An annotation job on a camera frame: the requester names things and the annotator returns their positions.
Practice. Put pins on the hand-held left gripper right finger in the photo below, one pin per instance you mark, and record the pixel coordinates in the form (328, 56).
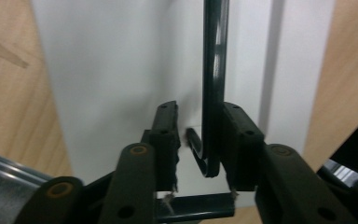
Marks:
(245, 155)

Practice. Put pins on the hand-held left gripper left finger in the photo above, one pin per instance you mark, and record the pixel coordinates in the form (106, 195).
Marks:
(166, 149)

